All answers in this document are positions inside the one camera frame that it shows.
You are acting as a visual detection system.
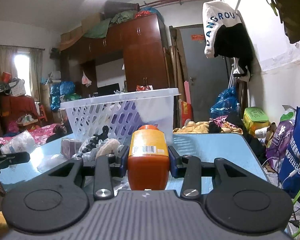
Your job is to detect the orange bottle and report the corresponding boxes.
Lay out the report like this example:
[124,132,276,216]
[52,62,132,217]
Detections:
[127,125,170,191]

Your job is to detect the purple tissue pack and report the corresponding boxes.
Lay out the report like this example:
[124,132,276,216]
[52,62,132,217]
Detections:
[103,96,173,143]

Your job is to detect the clear plastic wrapped bundle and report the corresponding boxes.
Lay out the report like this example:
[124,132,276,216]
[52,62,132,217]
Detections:
[72,139,121,162]

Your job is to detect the purple soap packet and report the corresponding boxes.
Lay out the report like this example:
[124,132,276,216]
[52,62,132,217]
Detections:
[61,138,82,159]

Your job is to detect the white plastic basket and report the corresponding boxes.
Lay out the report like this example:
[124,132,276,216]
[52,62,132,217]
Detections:
[61,88,179,144]

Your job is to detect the blue plastic bag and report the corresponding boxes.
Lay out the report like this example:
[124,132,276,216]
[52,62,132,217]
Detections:
[210,86,238,119]

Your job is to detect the green yellow box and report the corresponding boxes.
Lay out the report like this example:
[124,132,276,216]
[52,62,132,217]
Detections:
[243,107,269,135]

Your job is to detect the red white hanging bag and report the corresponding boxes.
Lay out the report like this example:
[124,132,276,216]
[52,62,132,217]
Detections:
[136,85,153,92]

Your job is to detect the grey door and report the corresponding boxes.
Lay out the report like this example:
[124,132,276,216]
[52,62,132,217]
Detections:
[179,24,229,121]

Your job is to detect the window curtains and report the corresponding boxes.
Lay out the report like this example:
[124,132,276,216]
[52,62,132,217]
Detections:
[0,45,43,101]

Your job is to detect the blue shopping bag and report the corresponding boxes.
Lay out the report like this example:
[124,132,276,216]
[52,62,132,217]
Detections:
[279,107,300,198]

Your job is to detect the brown wooden wardrobe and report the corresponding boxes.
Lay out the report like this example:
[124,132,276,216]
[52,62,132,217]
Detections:
[60,14,171,96]

